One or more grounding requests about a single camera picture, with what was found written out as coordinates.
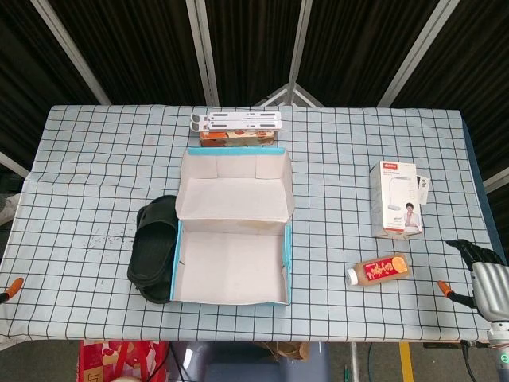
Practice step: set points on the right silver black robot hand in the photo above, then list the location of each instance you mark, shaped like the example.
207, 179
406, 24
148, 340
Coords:
493, 286

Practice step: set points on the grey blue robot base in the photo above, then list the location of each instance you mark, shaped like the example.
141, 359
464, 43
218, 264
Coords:
238, 366

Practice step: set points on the brown juice bottle red label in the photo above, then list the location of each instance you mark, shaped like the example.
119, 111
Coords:
381, 270

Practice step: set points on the orange patterned carton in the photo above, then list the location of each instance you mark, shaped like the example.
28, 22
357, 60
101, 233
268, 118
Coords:
238, 138

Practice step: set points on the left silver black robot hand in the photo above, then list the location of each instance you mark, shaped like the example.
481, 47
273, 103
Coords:
14, 287

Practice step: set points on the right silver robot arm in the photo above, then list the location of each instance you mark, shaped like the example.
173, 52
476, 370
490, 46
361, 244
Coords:
500, 342

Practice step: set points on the blue checked tablecloth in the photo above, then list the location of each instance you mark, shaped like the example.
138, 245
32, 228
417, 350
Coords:
99, 159

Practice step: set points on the white metal frame post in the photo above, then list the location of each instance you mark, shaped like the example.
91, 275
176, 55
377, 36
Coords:
415, 51
71, 53
296, 51
204, 51

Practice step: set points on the white desk lamp box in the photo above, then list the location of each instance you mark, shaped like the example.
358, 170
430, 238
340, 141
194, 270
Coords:
393, 199

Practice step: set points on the white folding laptop stand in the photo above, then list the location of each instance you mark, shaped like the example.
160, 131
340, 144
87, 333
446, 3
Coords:
238, 119

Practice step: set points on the red patterned bag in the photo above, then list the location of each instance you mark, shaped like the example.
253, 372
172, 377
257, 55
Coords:
119, 358

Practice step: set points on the light blue shoe box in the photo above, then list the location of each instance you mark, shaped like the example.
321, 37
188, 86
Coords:
230, 258

